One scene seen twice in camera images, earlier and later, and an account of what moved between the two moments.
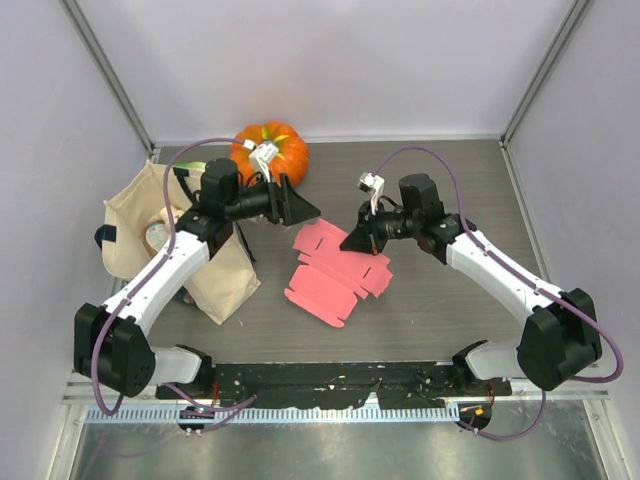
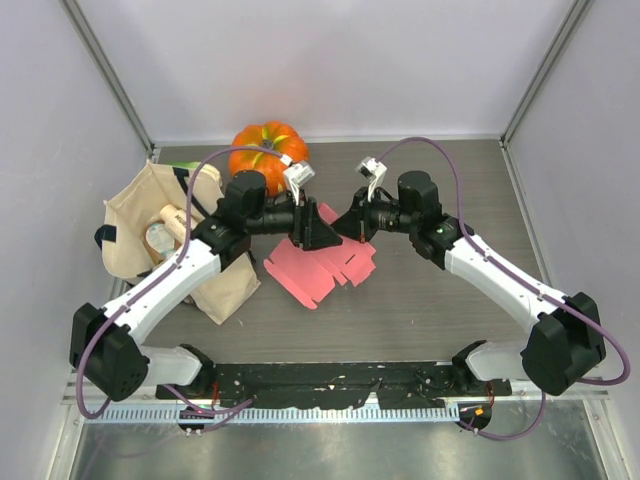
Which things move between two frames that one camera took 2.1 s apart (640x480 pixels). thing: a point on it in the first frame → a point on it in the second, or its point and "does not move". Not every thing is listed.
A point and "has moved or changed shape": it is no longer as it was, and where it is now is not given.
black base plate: (334, 384) does not move
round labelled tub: (157, 235) does not move
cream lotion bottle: (164, 215) does not move
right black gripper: (368, 224) → (356, 223)
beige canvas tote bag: (219, 286) does not move
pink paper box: (326, 285) has moved or changed shape
